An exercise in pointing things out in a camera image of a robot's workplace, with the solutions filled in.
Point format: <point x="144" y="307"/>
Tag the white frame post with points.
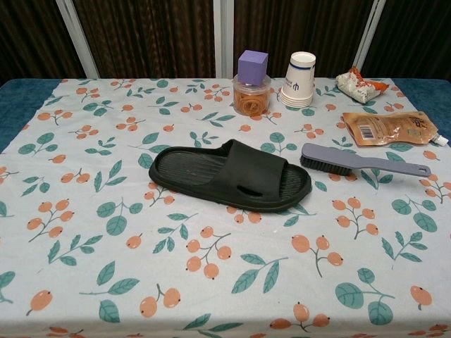
<point x="223" y="38"/>
<point x="368" y="35"/>
<point x="79" y="38"/>

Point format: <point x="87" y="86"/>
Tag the grey scrub brush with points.
<point x="334" y="155"/>

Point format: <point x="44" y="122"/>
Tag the white paper cup stack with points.
<point x="297" y="81"/>

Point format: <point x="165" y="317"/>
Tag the crumpled white orange wrapper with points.
<point x="356" y="88"/>

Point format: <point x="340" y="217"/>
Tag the dark brown pleated curtain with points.
<point x="151" y="35"/>

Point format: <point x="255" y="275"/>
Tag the purple foam cube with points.
<point x="252" y="68"/>

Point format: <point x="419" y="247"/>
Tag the floral fruit print tablecloth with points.
<point x="211" y="264"/>

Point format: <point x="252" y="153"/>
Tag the brown spout pouch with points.
<point x="387" y="128"/>

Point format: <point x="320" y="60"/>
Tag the black rubber slipper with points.
<point x="246" y="165"/>

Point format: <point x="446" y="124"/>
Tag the clear jar with orange contents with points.
<point x="252" y="102"/>

